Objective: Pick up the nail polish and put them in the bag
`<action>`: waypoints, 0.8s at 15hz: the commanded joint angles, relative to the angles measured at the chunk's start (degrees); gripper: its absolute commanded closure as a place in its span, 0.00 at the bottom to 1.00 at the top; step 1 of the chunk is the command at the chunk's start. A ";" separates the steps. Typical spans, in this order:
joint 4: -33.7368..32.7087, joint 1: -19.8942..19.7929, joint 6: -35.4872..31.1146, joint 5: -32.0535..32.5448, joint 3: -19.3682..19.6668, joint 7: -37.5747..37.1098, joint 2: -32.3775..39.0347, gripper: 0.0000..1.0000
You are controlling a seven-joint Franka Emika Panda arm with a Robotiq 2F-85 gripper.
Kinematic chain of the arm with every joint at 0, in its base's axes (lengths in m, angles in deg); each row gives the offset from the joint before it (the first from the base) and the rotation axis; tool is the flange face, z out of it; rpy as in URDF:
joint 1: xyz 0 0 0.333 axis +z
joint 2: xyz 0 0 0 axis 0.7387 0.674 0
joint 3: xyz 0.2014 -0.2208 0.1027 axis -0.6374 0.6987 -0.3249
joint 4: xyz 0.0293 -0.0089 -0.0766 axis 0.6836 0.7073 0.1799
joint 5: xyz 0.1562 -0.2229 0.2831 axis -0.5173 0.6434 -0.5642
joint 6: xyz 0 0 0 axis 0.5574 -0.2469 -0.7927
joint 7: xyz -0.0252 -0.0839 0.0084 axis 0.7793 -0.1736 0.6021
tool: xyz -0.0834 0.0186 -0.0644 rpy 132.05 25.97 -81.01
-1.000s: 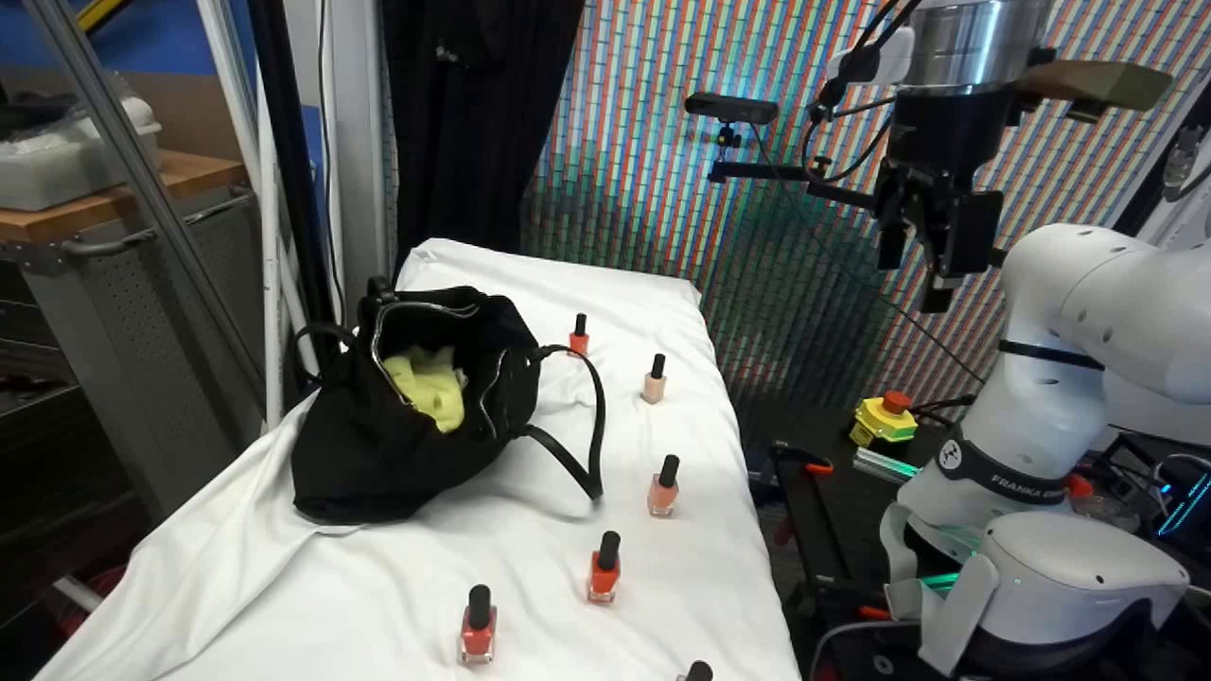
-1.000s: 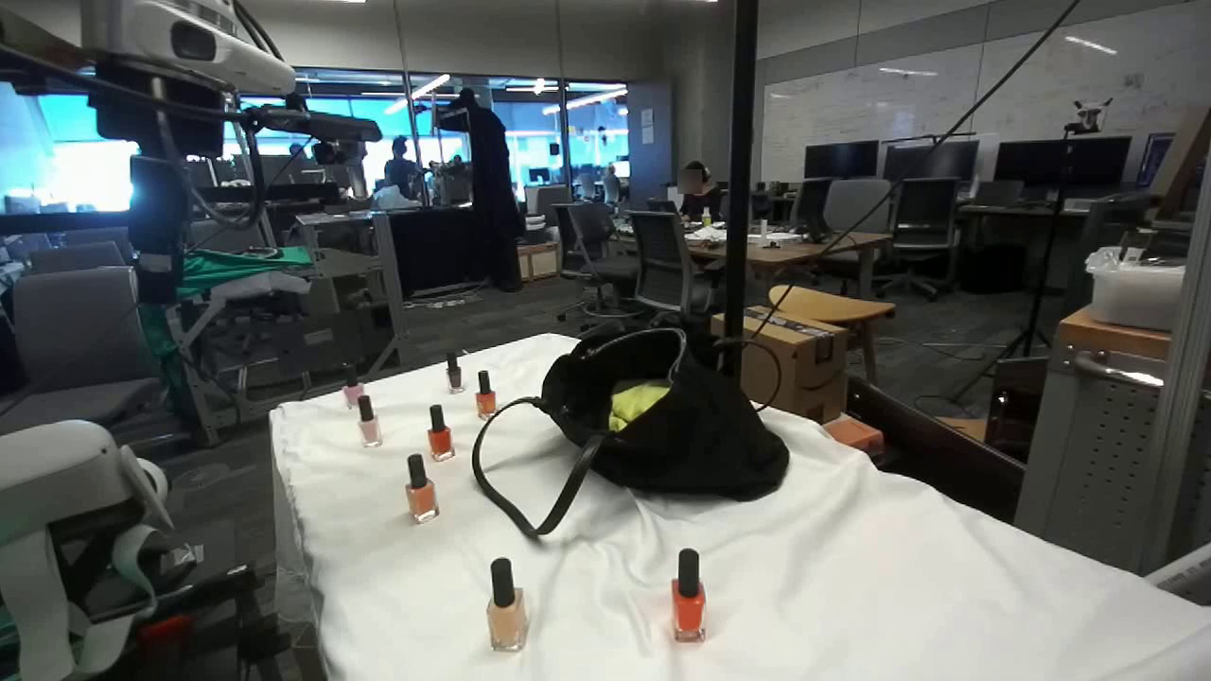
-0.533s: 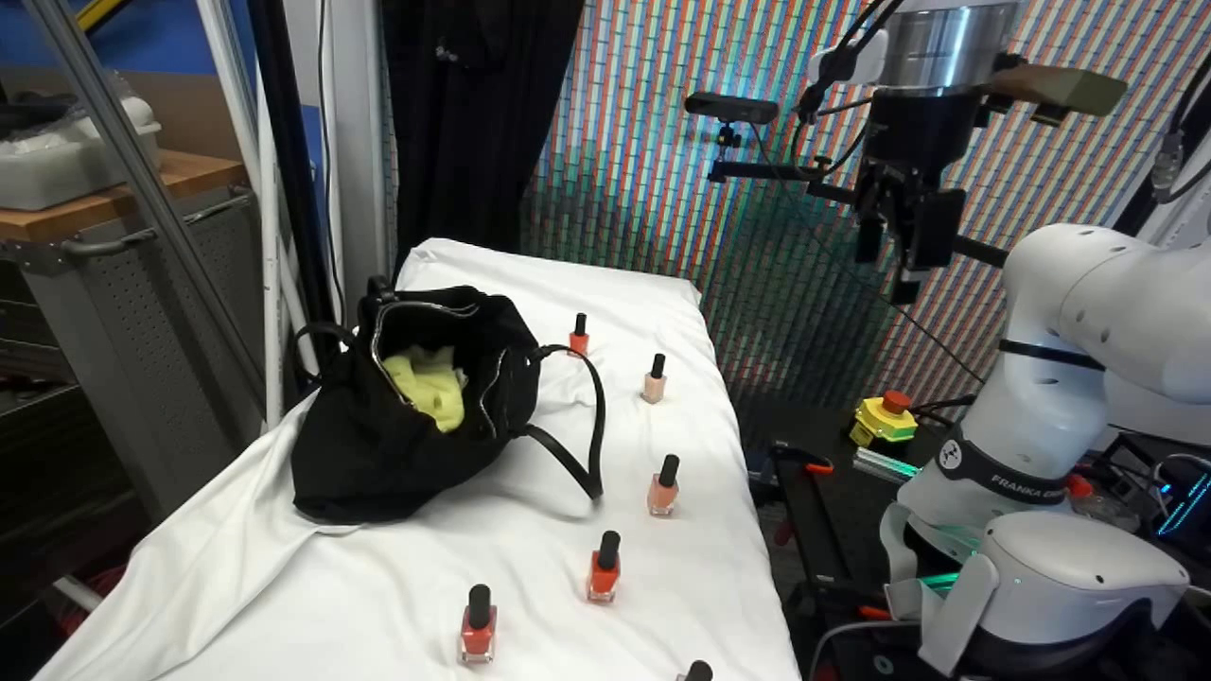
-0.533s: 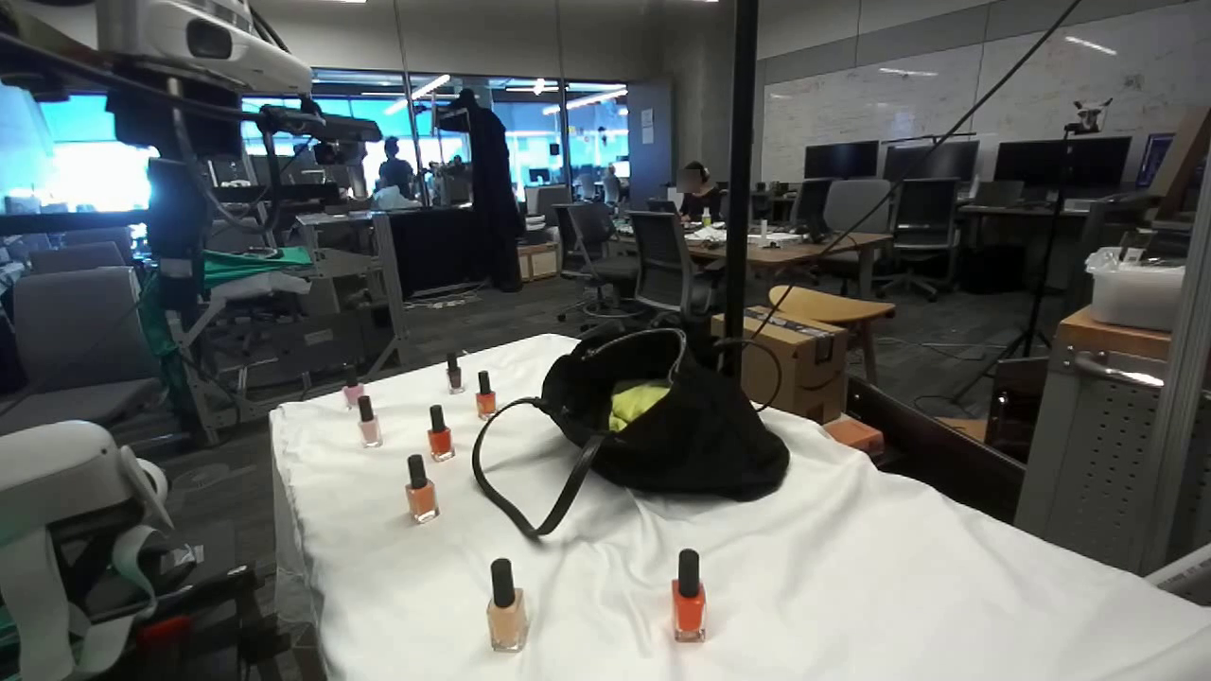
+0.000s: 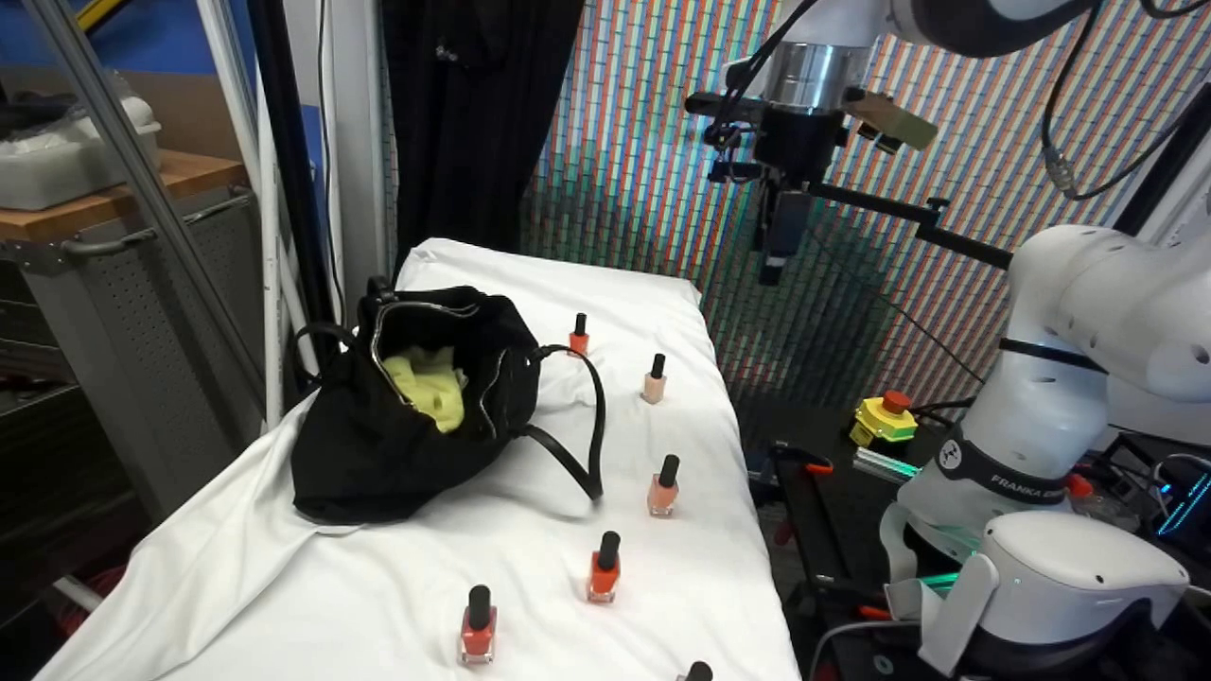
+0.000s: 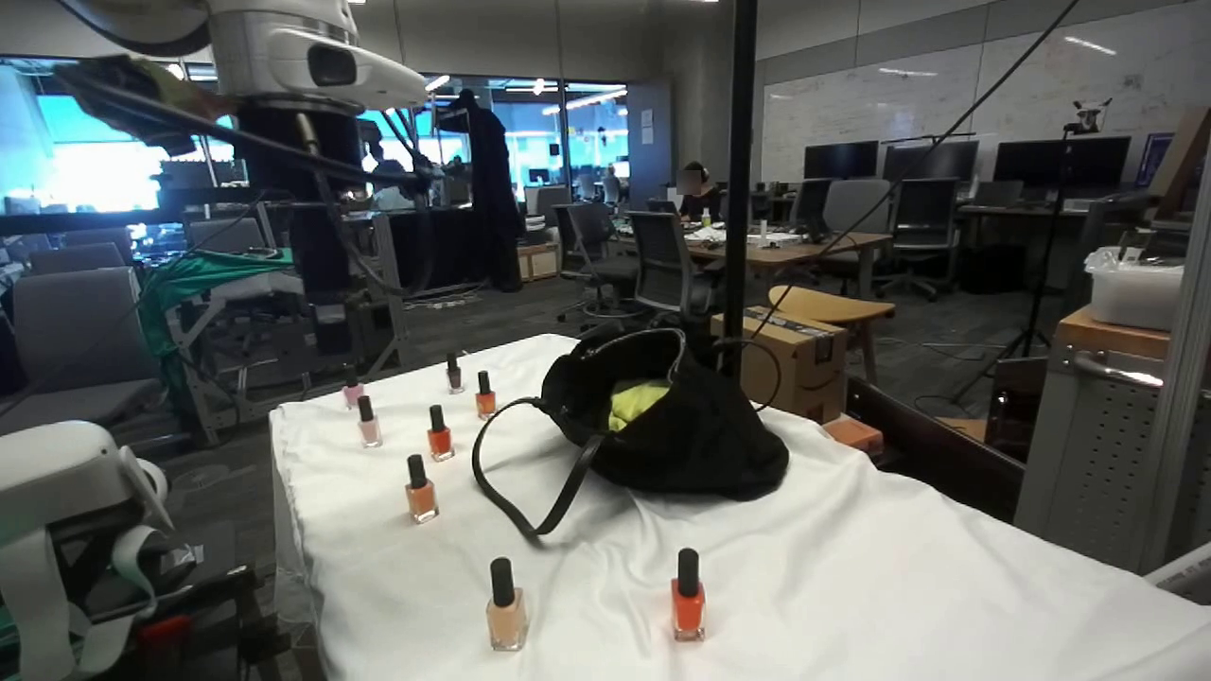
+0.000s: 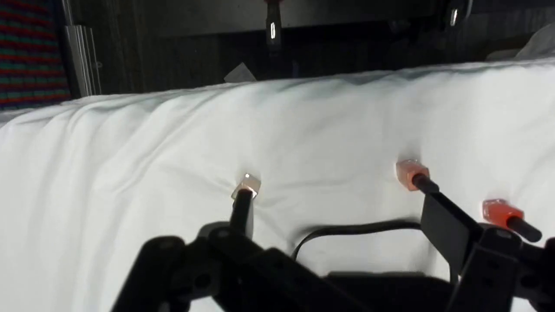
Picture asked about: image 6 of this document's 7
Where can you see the white rounded machine housing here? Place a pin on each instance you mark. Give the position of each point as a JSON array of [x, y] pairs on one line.
[[58, 475]]

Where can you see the white plastic bin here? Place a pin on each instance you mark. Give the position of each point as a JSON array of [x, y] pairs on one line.
[[1134, 292]]

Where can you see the aluminium frame post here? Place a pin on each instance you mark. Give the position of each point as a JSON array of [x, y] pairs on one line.
[[1187, 379]]

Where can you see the grey office chair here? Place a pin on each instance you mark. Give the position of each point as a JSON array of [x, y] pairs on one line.
[[858, 205]]

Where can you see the black computer monitor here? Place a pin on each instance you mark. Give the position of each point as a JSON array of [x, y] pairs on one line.
[[840, 161], [1061, 164], [934, 164]]

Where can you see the low wooden table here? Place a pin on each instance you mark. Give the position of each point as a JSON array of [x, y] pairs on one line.
[[825, 304]]

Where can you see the grey padded chair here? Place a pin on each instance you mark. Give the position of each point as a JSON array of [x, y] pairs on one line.
[[78, 340]]

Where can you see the nude beige nail polish bottle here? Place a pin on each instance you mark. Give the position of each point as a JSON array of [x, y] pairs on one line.
[[503, 627]]

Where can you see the black vertical pole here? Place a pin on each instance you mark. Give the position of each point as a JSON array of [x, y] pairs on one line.
[[738, 190]]

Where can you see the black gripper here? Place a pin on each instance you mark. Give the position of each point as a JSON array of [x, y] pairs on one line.
[[300, 173]]

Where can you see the black office chair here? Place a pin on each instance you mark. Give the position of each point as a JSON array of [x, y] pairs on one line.
[[593, 248], [925, 219], [665, 257]]

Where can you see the white tablecloth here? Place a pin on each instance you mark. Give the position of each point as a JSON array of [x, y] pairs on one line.
[[884, 567]]

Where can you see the black tripod stand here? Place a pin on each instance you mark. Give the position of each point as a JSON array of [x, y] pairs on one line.
[[1050, 252]]

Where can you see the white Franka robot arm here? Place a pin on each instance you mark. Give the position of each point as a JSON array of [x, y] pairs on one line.
[[269, 51]]

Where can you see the peach nail polish bottle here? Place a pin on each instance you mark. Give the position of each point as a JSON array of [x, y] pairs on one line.
[[421, 502]]

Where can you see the dark nail polish bottle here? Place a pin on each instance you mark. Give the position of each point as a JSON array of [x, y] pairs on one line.
[[450, 374]]

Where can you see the small cardboard box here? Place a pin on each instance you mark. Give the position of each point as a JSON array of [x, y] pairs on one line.
[[540, 257]]

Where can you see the large cardboard box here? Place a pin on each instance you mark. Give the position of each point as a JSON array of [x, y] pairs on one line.
[[795, 363]]

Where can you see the wooden meeting table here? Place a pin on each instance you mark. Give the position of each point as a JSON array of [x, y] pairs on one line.
[[787, 252]]

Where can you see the yellow cloth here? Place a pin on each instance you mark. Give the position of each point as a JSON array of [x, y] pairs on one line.
[[633, 401]]

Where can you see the orange-red nail polish bottle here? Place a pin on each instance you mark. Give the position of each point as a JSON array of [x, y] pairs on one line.
[[440, 440], [688, 609], [487, 401]]

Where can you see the grey cabinet with wooden top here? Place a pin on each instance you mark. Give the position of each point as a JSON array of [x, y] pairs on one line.
[[1091, 440]]

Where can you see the seated person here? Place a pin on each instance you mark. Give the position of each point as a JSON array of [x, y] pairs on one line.
[[700, 195]]

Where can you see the orange block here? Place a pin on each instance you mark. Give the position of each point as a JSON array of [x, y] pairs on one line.
[[858, 432]]

